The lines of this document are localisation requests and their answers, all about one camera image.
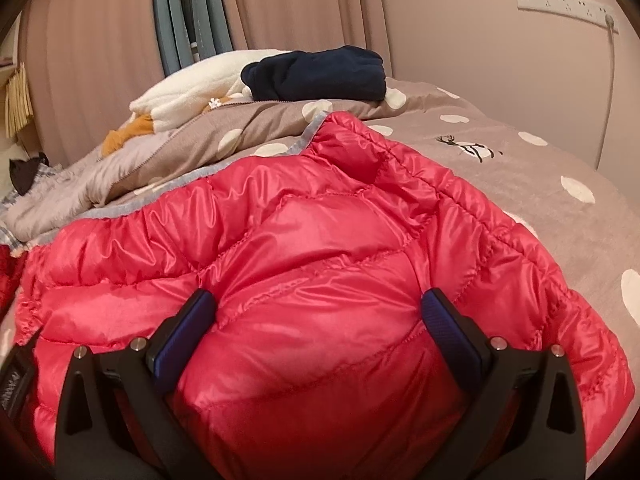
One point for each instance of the folded navy garment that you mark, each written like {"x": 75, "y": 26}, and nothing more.
{"x": 315, "y": 75}

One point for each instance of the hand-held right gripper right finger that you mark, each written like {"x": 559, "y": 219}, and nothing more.
{"x": 450, "y": 340}

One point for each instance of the white wall socket strip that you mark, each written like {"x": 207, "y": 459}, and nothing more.
{"x": 560, "y": 2}

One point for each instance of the pink hooded puffer jacket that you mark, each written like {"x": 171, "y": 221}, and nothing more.
{"x": 325, "y": 260}

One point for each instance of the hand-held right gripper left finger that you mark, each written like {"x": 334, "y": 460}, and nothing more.
{"x": 182, "y": 340}

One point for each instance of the polka dot bed sheet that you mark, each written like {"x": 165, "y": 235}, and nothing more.
{"x": 500, "y": 185}

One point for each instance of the black cloth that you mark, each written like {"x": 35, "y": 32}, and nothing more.
{"x": 27, "y": 175}

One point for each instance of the white goose plush toy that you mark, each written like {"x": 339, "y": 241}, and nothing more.
{"x": 190, "y": 90}

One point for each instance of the grey duvet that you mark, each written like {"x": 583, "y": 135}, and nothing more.
{"x": 200, "y": 140}

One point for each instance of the yellow pleated cloth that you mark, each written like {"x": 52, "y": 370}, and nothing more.
{"x": 19, "y": 100}

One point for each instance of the folded red puffer jacket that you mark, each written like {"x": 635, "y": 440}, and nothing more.
{"x": 6, "y": 280}

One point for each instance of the pink curtain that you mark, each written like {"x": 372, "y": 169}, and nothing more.
{"x": 300, "y": 5}
{"x": 90, "y": 60}

